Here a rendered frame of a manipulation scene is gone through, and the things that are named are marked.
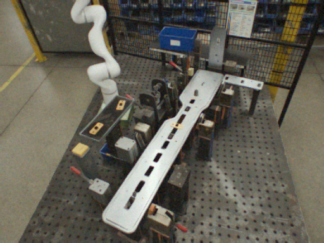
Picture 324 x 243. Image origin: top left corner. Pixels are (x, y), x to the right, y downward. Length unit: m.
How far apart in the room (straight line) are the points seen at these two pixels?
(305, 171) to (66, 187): 2.18
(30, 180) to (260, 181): 2.20
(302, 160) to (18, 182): 2.88
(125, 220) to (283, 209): 0.94
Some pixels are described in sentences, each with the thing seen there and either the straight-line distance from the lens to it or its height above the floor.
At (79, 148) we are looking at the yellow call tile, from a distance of 1.41.
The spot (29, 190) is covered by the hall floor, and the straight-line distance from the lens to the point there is 2.91.
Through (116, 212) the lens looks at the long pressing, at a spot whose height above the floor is 1.00.
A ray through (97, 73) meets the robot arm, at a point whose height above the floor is 1.19.
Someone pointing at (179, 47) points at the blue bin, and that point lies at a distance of 2.31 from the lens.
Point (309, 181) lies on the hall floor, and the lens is 2.83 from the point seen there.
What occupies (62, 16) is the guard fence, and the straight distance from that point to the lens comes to 4.21.
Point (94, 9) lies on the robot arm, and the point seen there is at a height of 1.54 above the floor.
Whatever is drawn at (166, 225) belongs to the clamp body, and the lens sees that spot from 1.21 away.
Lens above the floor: 2.17
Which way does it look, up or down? 44 degrees down
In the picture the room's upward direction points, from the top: 5 degrees counter-clockwise
